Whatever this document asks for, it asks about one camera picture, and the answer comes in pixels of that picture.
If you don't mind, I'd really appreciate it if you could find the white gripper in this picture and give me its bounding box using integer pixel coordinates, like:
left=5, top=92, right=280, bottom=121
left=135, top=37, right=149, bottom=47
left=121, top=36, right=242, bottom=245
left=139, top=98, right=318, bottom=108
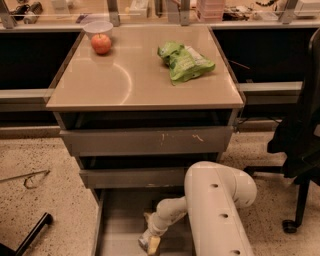
left=143, top=212, right=168, bottom=256

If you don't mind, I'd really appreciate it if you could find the clear blue plastic bottle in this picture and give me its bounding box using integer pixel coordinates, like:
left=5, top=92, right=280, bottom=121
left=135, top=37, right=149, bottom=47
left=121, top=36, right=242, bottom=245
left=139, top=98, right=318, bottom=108
left=138, top=234, right=150, bottom=251

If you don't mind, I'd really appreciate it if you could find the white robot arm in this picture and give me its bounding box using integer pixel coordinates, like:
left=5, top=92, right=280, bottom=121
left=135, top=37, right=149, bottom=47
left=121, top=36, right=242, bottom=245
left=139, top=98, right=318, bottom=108
left=138, top=161, right=257, bottom=256

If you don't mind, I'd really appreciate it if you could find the open bottom grey drawer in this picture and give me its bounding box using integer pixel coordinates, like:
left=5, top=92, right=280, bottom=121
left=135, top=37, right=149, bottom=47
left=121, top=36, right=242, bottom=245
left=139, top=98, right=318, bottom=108
left=90, top=187, right=196, bottom=256

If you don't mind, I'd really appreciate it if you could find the middle grey drawer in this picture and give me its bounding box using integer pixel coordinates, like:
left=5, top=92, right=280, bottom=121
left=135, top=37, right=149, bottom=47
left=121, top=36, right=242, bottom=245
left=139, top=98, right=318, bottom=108
left=79, top=167, right=187, bottom=189

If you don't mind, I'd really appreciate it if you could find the top grey drawer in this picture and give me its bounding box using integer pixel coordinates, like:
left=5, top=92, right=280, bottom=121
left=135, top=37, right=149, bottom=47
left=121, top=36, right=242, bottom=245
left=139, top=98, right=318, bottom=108
left=60, top=126, right=232, bottom=156

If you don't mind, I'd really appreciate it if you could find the grey drawer cabinet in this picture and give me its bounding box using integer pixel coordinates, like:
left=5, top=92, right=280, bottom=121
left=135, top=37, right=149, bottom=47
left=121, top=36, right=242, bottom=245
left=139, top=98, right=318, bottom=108
left=45, top=25, right=244, bottom=256

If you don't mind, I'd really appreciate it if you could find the black chair leg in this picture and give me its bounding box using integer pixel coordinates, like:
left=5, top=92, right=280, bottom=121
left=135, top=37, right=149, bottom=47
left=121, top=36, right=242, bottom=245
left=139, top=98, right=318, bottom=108
left=0, top=213, right=53, bottom=256

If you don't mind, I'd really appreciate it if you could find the green chip bag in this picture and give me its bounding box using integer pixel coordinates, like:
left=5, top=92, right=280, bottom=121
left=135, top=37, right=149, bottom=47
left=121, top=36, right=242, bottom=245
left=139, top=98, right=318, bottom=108
left=157, top=41, right=215, bottom=85

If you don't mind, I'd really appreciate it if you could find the black office chair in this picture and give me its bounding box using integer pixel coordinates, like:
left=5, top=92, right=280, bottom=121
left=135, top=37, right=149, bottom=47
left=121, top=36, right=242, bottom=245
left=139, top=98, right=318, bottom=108
left=244, top=29, right=320, bottom=233

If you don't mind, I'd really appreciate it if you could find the red apple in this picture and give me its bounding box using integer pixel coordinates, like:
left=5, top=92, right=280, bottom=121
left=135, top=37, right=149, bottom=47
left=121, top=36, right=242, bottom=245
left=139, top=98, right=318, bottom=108
left=91, top=34, right=112, bottom=54

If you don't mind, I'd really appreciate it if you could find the white bowl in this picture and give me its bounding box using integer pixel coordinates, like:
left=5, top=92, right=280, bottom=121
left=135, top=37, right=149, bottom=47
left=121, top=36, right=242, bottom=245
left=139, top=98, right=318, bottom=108
left=83, top=21, right=113, bottom=39

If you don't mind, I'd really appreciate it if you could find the pink plastic container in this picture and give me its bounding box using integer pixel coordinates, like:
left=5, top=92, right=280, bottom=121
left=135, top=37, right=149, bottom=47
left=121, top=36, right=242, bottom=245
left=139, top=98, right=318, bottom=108
left=196, top=0, right=226, bottom=22

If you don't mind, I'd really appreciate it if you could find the white box on shelf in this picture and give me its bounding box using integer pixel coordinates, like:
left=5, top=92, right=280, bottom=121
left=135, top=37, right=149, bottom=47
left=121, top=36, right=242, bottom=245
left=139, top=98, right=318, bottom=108
left=294, top=0, right=320, bottom=17

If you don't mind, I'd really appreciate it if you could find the metal wire on floor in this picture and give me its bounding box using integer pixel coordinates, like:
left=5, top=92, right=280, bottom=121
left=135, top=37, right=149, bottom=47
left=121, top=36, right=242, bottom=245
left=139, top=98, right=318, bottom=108
left=0, top=169, right=51, bottom=190

